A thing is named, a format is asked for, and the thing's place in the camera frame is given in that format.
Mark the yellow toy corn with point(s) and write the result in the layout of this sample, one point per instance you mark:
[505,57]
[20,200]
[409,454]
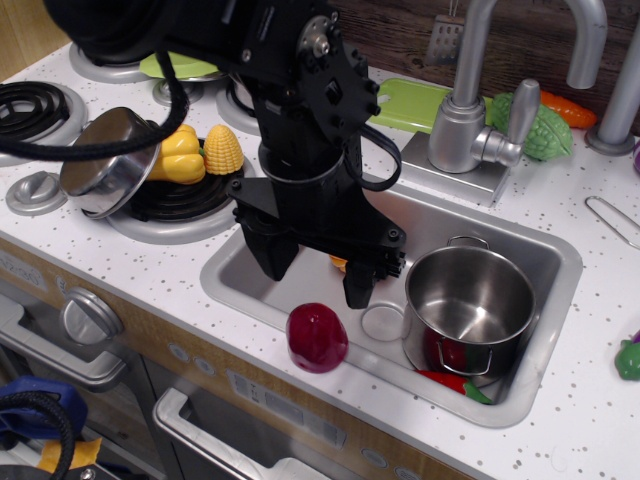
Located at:
[223,154]

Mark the dark red toy sweet potato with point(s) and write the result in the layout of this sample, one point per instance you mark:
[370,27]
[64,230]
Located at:
[317,340]

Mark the purple toy vegetable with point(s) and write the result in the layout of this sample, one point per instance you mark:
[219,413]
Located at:
[636,156]

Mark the silver post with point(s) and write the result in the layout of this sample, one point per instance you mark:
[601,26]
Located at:
[613,136]

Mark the silver oven door handle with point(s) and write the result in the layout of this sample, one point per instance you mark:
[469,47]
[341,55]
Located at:
[98,375]

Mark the light green cutting board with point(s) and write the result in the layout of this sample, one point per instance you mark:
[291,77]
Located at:
[409,105]

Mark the black left stove burner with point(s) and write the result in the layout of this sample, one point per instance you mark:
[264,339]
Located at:
[42,113]

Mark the silver oven dial knob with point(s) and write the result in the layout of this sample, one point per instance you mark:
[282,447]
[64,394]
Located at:
[87,319]

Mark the yellow toy bell pepper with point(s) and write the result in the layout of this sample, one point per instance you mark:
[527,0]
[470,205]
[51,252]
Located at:
[179,160]

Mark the green toy bitter gourd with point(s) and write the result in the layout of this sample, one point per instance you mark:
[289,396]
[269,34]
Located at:
[549,138]

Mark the blue clamp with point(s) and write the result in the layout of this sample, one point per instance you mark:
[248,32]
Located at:
[34,408]

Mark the orange toy piece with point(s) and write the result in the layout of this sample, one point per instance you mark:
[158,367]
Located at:
[339,263]

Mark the orange toy carrot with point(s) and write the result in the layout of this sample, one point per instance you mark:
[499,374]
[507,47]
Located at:
[573,114]

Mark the red toy chili pepper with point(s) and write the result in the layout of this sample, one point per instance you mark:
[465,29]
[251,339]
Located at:
[458,384]

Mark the green purple toy eggplant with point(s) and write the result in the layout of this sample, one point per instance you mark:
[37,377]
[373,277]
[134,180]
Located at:
[626,360]

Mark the hanging metal spatula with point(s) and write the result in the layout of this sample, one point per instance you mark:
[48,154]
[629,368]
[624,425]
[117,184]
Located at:
[445,38]

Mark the black stove burner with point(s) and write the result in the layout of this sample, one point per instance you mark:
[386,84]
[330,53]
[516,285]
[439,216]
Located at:
[165,213]
[42,113]

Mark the steel pot in sink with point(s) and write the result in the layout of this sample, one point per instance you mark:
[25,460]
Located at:
[467,310]

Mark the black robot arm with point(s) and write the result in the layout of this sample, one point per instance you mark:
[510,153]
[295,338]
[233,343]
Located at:
[312,98]

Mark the black front stove burner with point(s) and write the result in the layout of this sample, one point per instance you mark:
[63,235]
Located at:
[165,213]

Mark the light green plate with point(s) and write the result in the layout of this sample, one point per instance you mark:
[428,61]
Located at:
[184,67]

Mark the small overturned steel pot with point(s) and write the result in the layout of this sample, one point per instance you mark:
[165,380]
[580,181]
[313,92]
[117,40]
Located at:
[101,187]

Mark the silver wire utensil handle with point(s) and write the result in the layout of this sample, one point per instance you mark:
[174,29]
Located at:
[621,225]

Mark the silver toy faucet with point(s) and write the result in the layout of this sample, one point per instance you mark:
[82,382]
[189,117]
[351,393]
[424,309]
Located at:
[463,156]

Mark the silver sink basin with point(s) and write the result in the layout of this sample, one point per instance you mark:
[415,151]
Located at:
[233,277]

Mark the silver stove knob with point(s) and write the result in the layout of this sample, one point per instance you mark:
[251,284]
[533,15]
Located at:
[36,194]
[161,92]

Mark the silver rear stove knob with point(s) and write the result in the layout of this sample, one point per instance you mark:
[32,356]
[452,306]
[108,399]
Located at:
[161,92]

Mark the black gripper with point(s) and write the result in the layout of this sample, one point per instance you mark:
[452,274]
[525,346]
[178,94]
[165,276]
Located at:
[328,212]

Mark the silver dishwasher door handle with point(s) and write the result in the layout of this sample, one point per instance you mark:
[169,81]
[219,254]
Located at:
[203,456]

